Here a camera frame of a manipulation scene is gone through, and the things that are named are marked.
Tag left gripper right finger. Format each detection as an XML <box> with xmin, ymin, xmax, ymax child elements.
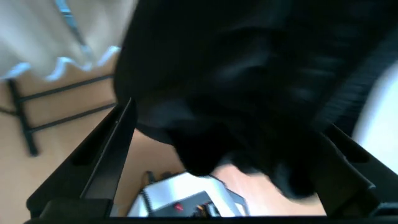
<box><xmin>310</xmin><ymin>124</ymin><xmax>398</xmax><ymax>217</ymax></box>

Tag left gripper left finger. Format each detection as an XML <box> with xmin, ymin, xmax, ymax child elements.
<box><xmin>26</xmin><ymin>98</ymin><xmax>137</xmax><ymax>218</ymax></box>

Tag black shorts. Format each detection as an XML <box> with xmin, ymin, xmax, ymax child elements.
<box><xmin>113</xmin><ymin>0</ymin><xmax>398</xmax><ymax>200</ymax></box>

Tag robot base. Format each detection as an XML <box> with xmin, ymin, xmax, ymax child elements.
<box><xmin>127</xmin><ymin>170</ymin><xmax>249</xmax><ymax>218</ymax></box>

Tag black clothes rack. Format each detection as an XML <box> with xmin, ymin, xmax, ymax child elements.
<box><xmin>0</xmin><ymin>73</ymin><xmax>118</xmax><ymax>157</ymax></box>

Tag beige curtain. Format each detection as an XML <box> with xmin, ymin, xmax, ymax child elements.
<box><xmin>0</xmin><ymin>0</ymin><xmax>138</xmax><ymax>82</ymax></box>

